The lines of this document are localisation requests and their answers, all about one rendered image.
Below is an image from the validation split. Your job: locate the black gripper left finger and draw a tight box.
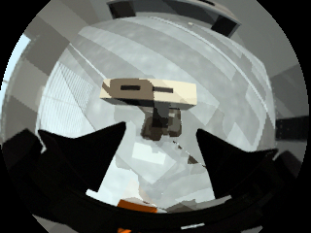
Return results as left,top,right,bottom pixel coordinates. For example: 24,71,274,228
38,121,125,193

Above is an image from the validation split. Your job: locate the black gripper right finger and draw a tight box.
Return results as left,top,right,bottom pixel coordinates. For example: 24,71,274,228
195,128,277,199

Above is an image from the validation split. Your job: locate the black two-prong plug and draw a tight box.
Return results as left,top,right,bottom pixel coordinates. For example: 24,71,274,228
153,102,168,128

